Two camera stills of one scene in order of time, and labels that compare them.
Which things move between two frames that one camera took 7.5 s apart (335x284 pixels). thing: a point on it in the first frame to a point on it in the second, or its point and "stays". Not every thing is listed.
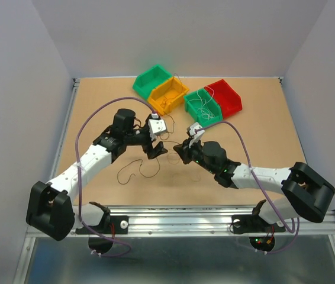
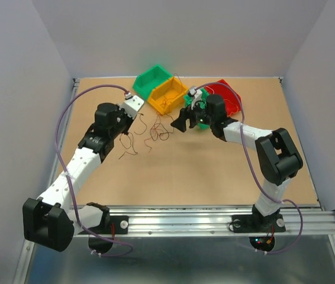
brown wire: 139,171 to 129,132
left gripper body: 141,137 to 123,122
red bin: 230,102 stays
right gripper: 184,151 to 184,114
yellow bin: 167,95 stays
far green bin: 146,81 stays
